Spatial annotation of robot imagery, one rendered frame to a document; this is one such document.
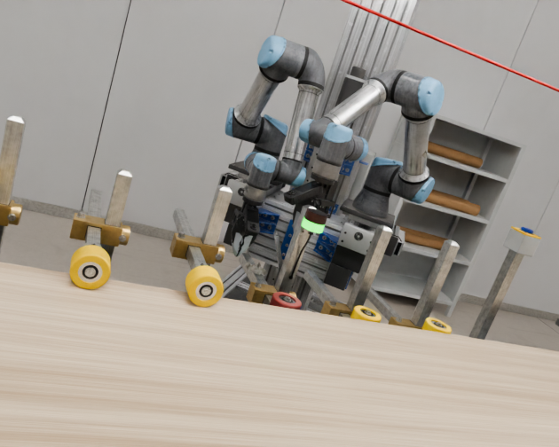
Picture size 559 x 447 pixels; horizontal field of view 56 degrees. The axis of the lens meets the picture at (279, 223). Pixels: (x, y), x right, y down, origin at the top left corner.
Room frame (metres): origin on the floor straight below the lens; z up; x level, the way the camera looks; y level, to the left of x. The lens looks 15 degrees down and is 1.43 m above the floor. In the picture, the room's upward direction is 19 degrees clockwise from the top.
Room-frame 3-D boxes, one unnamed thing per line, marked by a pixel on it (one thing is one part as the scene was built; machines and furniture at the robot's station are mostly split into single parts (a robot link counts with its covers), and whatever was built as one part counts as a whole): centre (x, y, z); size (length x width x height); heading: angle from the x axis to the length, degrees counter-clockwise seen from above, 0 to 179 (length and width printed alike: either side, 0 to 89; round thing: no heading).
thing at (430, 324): (1.48, -0.54, 0.85); 0.08 x 0.08 x 0.11
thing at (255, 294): (1.42, -0.05, 0.85); 0.14 x 0.06 x 0.05; 113
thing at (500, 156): (4.38, -1.15, 0.78); 0.90 x 0.45 x 1.55; 110
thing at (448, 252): (1.62, -0.53, 0.89); 0.04 x 0.04 x 0.48; 23
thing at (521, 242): (1.72, -0.77, 1.18); 0.07 x 0.07 x 0.08; 23
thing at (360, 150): (1.62, -0.12, 1.30); 0.11 x 0.11 x 0.08; 57
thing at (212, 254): (1.32, 0.18, 0.95); 0.14 x 0.06 x 0.05; 113
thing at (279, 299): (1.29, -0.08, 0.85); 0.08 x 0.08 x 0.11
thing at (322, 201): (1.53, -0.08, 1.15); 0.09 x 0.08 x 0.12; 133
